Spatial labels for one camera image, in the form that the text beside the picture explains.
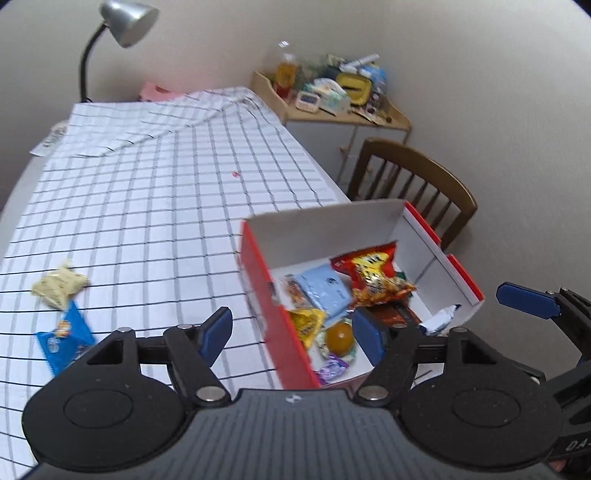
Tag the reddish brown snack packet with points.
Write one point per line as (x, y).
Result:
(399, 314)

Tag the pale yellow snack packet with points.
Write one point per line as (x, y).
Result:
(60, 286)

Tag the orange snack packet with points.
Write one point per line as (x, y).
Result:
(383, 288)

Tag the wooden cabinet with grey doors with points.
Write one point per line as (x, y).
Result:
(318, 138)

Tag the silver desk lamp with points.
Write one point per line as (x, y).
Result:
(129, 18)

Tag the white snack packet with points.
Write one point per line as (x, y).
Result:
(438, 321)

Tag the white cardboard box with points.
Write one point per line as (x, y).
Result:
(263, 277)

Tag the purple snack packet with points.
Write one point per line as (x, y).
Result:
(333, 369)

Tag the brown wooden chair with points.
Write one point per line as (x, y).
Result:
(415, 161)

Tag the white digital timer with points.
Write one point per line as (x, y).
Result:
(307, 101)

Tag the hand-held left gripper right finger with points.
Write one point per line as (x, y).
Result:
(367, 334)

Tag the plastic bottle with yellow liquid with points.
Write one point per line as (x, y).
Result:
(287, 69)

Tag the pink box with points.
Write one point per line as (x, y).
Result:
(154, 90)

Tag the white tissue pack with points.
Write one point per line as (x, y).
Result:
(332, 94)

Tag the red and yellow snack packet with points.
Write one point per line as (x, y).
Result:
(364, 264)

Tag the yellow tin box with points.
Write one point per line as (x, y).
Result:
(354, 87)

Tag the crumpled clear wrapper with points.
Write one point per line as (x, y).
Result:
(53, 136)

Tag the orange jelly cup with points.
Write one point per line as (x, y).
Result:
(339, 340)

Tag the clear wrapped brown snack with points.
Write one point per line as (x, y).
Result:
(295, 291)

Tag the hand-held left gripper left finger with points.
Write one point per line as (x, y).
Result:
(217, 334)

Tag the white checked tablecloth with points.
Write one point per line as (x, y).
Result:
(161, 207)

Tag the light blue snack packet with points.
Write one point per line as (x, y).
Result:
(323, 288)

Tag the blue and white packet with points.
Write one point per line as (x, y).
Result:
(378, 78)

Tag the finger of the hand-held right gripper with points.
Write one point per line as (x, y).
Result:
(526, 300)

